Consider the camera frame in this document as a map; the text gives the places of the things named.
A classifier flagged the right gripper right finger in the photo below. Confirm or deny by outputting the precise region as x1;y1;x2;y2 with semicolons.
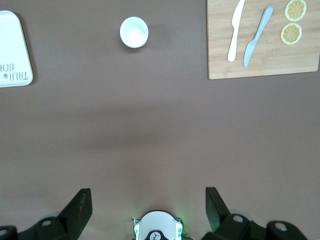
201;186;309;240

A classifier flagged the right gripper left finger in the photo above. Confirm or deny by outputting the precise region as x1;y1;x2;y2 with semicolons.
0;188;93;240

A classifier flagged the white IKEA cup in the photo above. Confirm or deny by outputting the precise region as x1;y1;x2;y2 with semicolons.
119;16;150;49

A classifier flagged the bamboo cutting board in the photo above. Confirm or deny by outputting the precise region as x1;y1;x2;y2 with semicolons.
206;0;320;81

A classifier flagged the cream bear print tray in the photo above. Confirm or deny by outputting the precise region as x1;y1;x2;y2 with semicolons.
0;10;35;89

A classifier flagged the grey plastic knife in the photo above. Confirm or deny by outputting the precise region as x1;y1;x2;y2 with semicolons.
242;6;274;69

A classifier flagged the white plastic knife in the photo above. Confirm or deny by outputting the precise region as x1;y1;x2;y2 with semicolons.
226;0;247;63

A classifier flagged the lemon slice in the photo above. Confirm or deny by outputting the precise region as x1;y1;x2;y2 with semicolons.
280;22;303;46
284;0;308;22

